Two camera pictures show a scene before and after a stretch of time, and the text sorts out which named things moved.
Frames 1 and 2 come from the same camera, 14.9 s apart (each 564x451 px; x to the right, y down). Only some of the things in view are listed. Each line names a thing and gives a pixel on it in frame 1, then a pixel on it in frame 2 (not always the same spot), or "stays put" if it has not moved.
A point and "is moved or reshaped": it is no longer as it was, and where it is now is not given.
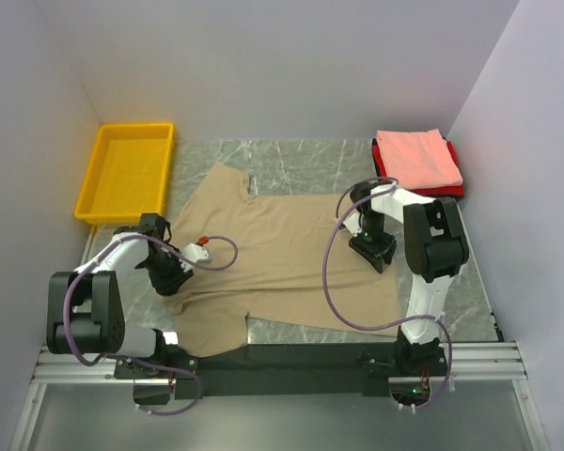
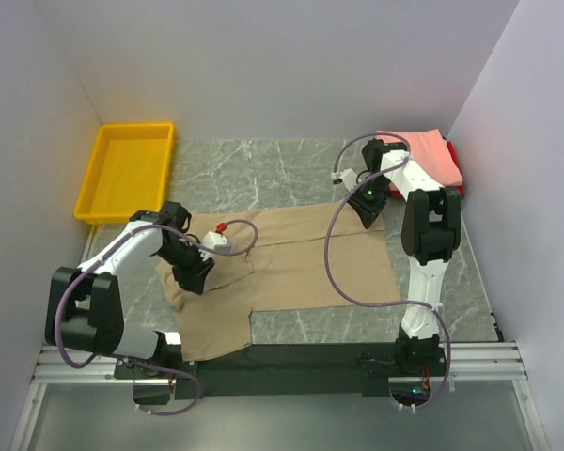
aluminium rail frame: [478, 363] stays put
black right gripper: [369, 253] to [367, 212]
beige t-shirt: [282, 257] is moved or reshaped
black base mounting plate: [224, 371] stays put
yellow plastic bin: [128, 175] stays put
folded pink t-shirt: [418, 159] stays put
